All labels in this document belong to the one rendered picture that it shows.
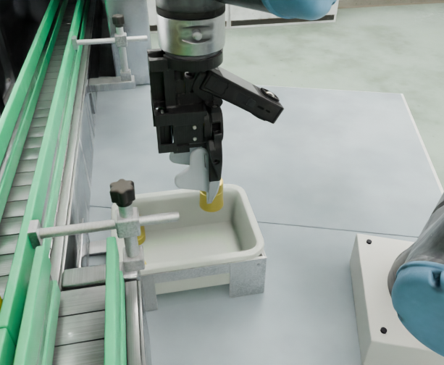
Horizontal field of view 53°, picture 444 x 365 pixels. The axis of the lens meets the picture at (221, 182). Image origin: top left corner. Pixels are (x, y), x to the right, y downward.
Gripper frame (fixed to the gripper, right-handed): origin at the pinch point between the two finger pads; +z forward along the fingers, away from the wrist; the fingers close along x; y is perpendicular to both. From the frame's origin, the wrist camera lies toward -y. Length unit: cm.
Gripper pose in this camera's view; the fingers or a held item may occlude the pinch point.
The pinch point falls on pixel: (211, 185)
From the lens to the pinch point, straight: 63.2
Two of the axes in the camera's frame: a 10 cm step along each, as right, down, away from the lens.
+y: -9.8, 1.2, -1.7
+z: -0.1, 8.0, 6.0
